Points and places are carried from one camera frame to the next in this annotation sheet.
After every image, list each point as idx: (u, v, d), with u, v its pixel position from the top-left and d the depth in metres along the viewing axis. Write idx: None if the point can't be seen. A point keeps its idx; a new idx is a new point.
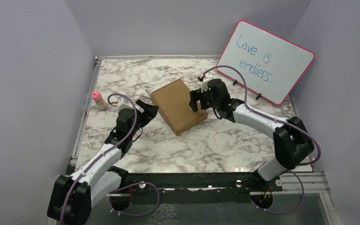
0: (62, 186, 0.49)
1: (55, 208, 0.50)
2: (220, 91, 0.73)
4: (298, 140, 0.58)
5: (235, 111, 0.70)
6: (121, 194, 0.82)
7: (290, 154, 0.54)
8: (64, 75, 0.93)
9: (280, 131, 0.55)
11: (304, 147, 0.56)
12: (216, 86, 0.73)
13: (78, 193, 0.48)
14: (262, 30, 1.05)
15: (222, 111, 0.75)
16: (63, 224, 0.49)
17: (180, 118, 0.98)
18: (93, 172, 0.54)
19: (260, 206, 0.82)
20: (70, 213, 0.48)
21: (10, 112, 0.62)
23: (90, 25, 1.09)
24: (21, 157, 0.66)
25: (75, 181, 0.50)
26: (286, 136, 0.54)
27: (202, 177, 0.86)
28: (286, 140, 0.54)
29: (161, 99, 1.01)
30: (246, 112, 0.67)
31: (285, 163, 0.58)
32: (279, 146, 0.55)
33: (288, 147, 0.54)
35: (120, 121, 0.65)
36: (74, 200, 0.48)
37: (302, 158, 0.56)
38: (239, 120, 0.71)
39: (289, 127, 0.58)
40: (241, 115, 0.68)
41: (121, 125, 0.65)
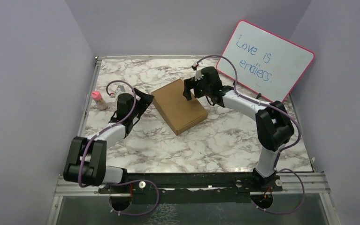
0: (79, 144, 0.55)
1: (72, 169, 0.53)
2: (212, 77, 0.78)
4: (279, 123, 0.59)
5: (224, 96, 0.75)
6: (122, 194, 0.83)
7: (270, 134, 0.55)
8: (64, 75, 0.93)
9: (262, 113, 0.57)
11: (285, 130, 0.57)
12: (208, 71, 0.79)
13: (96, 146, 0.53)
14: (262, 30, 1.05)
15: (213, 96, 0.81)
16: (80, 183, 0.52)
17: (179, 117, 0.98)
18: (105, 136, 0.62)
19: (260, 206, 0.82)
20: (88, 171, 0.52)
21: (10, 112, 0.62)
23: (90, 25, 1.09)
24: (21, 158, 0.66)
25: (91, 139, 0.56)
26: (266, 116, 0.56)
27: (202, 177, 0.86)
28: (266, 120, 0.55)
29: (161, 99, 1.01)
30: (234, 97, 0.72)
31: (266, 145, 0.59)
32: (261, 126, 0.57)
33: (268, 127, 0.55)
35: (121, 103, 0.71)
36: (92, 156, 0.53)
37: (282, 139, 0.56)
38: (228, 104, 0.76)
39: (271, 110, 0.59)
40: (230, 99, 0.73)
41: (122, 107, 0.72)
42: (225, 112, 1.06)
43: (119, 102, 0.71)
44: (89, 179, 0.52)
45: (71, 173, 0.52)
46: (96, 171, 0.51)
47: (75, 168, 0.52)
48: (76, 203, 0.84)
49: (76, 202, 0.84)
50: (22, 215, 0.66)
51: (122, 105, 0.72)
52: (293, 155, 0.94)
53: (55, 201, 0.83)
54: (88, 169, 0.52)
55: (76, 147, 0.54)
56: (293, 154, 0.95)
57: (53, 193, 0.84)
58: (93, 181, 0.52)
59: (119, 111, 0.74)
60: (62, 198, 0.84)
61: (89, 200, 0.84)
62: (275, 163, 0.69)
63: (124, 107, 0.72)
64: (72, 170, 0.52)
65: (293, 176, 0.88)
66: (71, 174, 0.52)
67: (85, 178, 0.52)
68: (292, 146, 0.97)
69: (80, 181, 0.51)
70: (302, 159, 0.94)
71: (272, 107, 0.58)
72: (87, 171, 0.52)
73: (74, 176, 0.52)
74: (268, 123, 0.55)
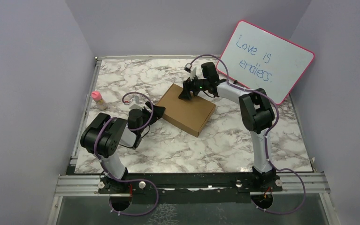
0: (104, 116, 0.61)
1: (88, 135, 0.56)
2: (210, 70, 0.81)
4: (260, 108, 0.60)
5: (217, 87, 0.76)
6: (121, 194, 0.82)
7: (250, 116, 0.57)
8: (64, 75, 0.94)
9: (243, 95, 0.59)
11: (265, 114, 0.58)
12: (206, 66, 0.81)
13: (117, 122, 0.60)
14: (262, 30, 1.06)
15: (210, 87, 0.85)
16: (94, 147, 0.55)
17: (194, 118, 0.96)
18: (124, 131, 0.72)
19: (260, 206, 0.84)
20: (103, 139, 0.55)
21: (10, 112, 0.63)
23: (90, 25, 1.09)
24: (20, 158, 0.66)
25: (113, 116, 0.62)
26: (248, 100, 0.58)
27: (202, 177, 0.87)
28: (248, 102, 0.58)
29: (167, 109, 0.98)
30: (226, 86, 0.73)
31: (248, 126, 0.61)
32: (243, 109, 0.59)
33: (249, 109, 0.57)
35: (131, 120, 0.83)
36: (112, 128, 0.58)
37: (262, 123, 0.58)
38: (221, 94, 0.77)
39: (256, 96, 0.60)
40: (223, 89, 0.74)
41: (133, 123, 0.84)
42: (225, 112, 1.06)
43: (130, 118, 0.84)
44: (102, 146, 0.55)
45: (87, 138, 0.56)
46: (111, 140, 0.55)
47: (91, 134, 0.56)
48: (76, 203, 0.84)
49: (75, 202, 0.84)
50: (22, 215, 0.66)
51: (132, 122, 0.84)
52: (293, 155, 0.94)
53: (55, 201, 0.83)
54: (104, 138, 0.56)
55: (100, 118, 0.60)
56: (293, 154, 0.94)
57: (53, 193, 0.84)
58: (106, 149, 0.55)
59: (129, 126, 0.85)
60: (62, 198, 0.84)
61: (89, 200, 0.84)
62: (267, 154, 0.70)
63: (133, 123, 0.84)
64: (88, 135, 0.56)
65: (293, 176, 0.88)
66: (86, 138, 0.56)
67: (98, 145, 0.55)
68: (293, 146, 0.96)
69: (95, 146, 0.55)
70: (302, 159, 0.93)
71: (256, 92, 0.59)
72: (102, 139, 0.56)
73: (88, 141, 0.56)
74: (249, 107, 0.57)
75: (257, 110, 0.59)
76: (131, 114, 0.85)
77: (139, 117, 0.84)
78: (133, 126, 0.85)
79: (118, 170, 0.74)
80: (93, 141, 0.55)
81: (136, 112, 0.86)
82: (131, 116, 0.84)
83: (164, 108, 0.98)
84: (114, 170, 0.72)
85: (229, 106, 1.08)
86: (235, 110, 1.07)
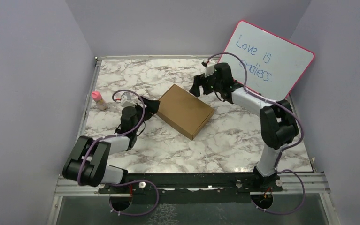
0: (84, 143, 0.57)
1: (71, 166, 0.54)
2: (224, 73, 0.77)
4: (283, 122, 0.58)
5: (233, 92, 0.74)
6: (121, 194, 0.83)
7: (272, 131, 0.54)
8: (64, 75, 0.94)
9: (265, 108, 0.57)
11: (289, 129, 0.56)
12: (221, 68, 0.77)
13: (99, 147, 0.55)
14: (262, 30, 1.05)
15: (223, 92, 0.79)
16: (79, 180, 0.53)
17: (193, 119, 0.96)
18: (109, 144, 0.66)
19: (260, 206, 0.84)
20: (87, 170, 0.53)
21: (10, 111, 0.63)
23: (89, 25, 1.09)
24: (20, 158, 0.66)
25: (95, 140, 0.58)
26: (271, 113, 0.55)
27: (202, 177, 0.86)
28: (270, 116, 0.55)
29: (165, 109, 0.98)
30: (242, 93, 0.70)
31: (268, 141, 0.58)
32: (264, 123, 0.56)
33: (272, 123, 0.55)
35: (125, 119, 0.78)
36: (95, 155, 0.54)
37: (284, 138, 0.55)
38: (237, 101, 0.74)
39: (278, 108, 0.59)
40: (240, 96, 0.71)
41: (126, 123, 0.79)
42: (225, 112, 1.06)
43: (123, 117, 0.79)
44: (87, 178, 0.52)
45: (69, 170, 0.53)
46: (95, 171, 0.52)
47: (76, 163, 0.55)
48: (76, 203, 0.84)
49: (76, 202, 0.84)
50: (22, 215, 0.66)
51: (126, 121, 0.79)
52: (293, 155, 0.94)
53: (55, 201, 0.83)
54: (88, 168, 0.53)
55: (81, 144, 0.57)
56: (293, 154, 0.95)
57: (53, 193, 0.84)
58: (91, 181, 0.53)
59: (123, 126, 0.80)
60: (62, 198, 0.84)
61: (89, 200, 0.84)
62: (276, 163, 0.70)
63: (126, 123, 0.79)
64: (71, 168, 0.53)
65: (293, 175, 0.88)
66: (69, 171, 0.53)
67: (82, 176, 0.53)
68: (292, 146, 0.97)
69: (79, 178, 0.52)
70: (302, 159, 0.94)
71: (278, 103, 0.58)
72: (86, 170, 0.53)
73: (72, 174, 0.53)
74: (272, 122, 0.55)
75: (280, 124, 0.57)
76: (125, 113, 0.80)
77: (133, 116, 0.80)
78: (127, 125, 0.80)
79: (115, 179, 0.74)
80: (76, 173, 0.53)
81: (129, 110, 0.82)
82: (124, 116, 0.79)
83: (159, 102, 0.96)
84: (111, 178, 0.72)
85: (229, 106, 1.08)
86: (235, 110, 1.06)
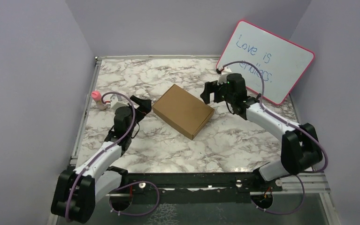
0: (66, 180, 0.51)
1: (59, 203, 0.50)
2: (238, 86, 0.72)
4: (306, 147, 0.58)
5: (248, 108, 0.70)
6: (121, 194, 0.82)
7: (296, 161, 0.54)
8: (64, 75, 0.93)
9: (288, 134, 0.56)
11: (312, 155, 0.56)
12: (234, 81, 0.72)
13: (83, 185, 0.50)
14: (262, 30, 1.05)
15: (236, 107, 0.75)
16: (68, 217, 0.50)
17: (193, 120, 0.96)
18: (96, 167, 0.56)
19: (260, 206, 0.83)
20: (74, 207, 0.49)
21: (10, 111, 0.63)
23: (89, 25, 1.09)
24: (20, 158, 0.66)
25: (80, 175, 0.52)
26: (295, 142, 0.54)
27: (202, 177, 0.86)
28: (295, 146, 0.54)
29: (165, 109, 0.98)
30: (260, 112, 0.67)
31: (288, 167, 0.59)
32: (288, 151, 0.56)
33: (296, 153, 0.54)
35: (118, 120, 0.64)
36: (80, 193, 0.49)
37: (308, 165, 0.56)
38: (252, 118, 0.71)
39: (300, 132, 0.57)
40: (256, 114, 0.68)
41: (120, 124, 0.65)
42: (225, 112, 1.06)
43: (116, 118, 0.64)
44: (75, 215, 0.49)
45: (57, 208, 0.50)
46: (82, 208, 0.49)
47: (64, 199, 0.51)
48: None
49: None
50: (21, 215, 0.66)
51: (119, 123, 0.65)
52: None
53: None
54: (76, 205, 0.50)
55: (64, 180, 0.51)
56: None
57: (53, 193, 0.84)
58: (80, 217, 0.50)
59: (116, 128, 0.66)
60: None
61: None
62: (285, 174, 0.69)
63: (120, 123, 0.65)
64: (58, 206, 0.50)
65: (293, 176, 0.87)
66: (56, 209, 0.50)
67: (70, 214, 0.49)
68: None
69: (66, 217, 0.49)
70: None
71: (301, 129, 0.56)
72: (73, 207, 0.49)
73: (59, 212, 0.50)
74: (297, 151, 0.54)
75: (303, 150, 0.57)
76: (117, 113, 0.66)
77: (127, 116, 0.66)
78: (121, 127, 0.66)
79: (113, 185, 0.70)
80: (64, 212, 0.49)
81: (122, 109, 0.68)
82: (117, 116, 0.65)
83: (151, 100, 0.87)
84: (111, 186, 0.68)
85: (229, 106, 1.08)
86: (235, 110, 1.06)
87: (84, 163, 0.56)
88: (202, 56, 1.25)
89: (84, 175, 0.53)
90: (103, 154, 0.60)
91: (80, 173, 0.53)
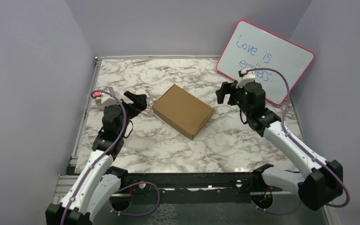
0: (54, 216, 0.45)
1: None
2: (257, 100, 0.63)
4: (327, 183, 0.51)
5: (268, 129, 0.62)
6: (121, 194, 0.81)
7: (317, 199, 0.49)
8: (63, 75, 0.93)
9: (313, 173, 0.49)
11: (334, 194, 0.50)
12: (254, 93, 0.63)
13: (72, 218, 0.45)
14: (262, 30, 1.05)
15: (252, 120, 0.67)
16: None
17: (193, 120, 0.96)
18: (83, 193, 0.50)
19: (260, 206, 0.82)
20: None
21: (10, 111, 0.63)
23: (89, 25, 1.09)
24: (20, 158, 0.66)
25: (66, 208, 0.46)
26: (321, 182, 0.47)
27: (202, 177, 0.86)
28: (320, 185, 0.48)
29: (165, 109, 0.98)
30: (281, 136, 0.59)
31: (305, 200, 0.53)
32: (310, 188, 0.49)
33: (318, 192, 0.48)
35: (107, 121, 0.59)
36: None
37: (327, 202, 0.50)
38: (271, 139, 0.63)
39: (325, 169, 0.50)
40: (277, 138, 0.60)
41: (109, 125, 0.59)
42: (225, 112, 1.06)
43: (104, 119, 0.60)
44: None
45: None
46: None
47: None
48: None
49: None
50: (22, 215, 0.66)
51: (109, 123, 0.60)
52: None
53: (56, 201, 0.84)
54: None
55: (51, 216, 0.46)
56: None
57: (53, 193, 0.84)
58: None
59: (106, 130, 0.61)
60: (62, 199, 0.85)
61: None
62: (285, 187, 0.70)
63: (110, 125, 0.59)
64: None
65: None
66: None
67: None
68: None
69: None
70: None
71: (329, 168, 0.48)
72: None
73: None
74: (320, 190, 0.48)
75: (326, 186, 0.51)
76: (106, 114, 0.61)
77: (116, 116, 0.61)
78: (111, 129, 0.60)
79: (113, 191, 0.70)
80: None
81: (111, 109, 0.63)
82: (105, 116, 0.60)
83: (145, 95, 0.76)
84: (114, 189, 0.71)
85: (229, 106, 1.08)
86: (235, 110, 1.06)
87: (70, 191, 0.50)
88: (202, 56, 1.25)
89: (72, 207, 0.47)
90: (90, 172, 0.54)
91: (66, 206, 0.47)
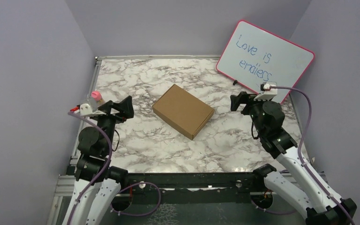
0: None
1: None
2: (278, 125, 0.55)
4: None
5: (284, 155, 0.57)
6: (121, 194, 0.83)
7: None
8: (63, 75, 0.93)
9: (328, 212, 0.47)
11: None
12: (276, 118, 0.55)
13: None
14: (262, 30, 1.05)
15: (266, 141, 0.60)
16: None
17: (193, 120, 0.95)
18: None
19: (260, 206, 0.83)
20: None
21: (10, 110, 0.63)
23: (89, 25, 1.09)
24: (20, 157, 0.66)
25: None
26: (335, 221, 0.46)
27: (202, 177, 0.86)
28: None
29: (165, 110, 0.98)
30: (297, 165, 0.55)
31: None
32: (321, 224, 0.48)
33: None
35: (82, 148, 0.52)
36: None
37: None
38: (283, 164, 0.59)
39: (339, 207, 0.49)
40: (291, 165, 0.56)
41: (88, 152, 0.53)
42: (225, 112, 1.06)
43: (80, 146, 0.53)
44: None
45: None
46: None
47: None
48: None
49: None
50: (22, 215, 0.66)
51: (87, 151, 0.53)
52: None
53: (55, 201, 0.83)
54: None
55: None
56: None
57: (53, 193, 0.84)
58: None
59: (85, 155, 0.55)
60: (62, 198, 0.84)
61: None
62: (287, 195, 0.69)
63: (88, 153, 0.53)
64: None
65: None
66: None
67: None
68: None
69: None
70: None
71: (345, 209, 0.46)
72: None
73: None
74: None
75: None
76: (82, 138, 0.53)
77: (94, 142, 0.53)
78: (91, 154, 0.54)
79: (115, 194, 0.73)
80: None
81: (88, 132, 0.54)
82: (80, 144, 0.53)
83: (127, 100, 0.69)
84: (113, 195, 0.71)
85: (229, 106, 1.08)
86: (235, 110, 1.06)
87: None
88: (202, 56, 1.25)
89: None
90: (77, 206, 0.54)
91: None
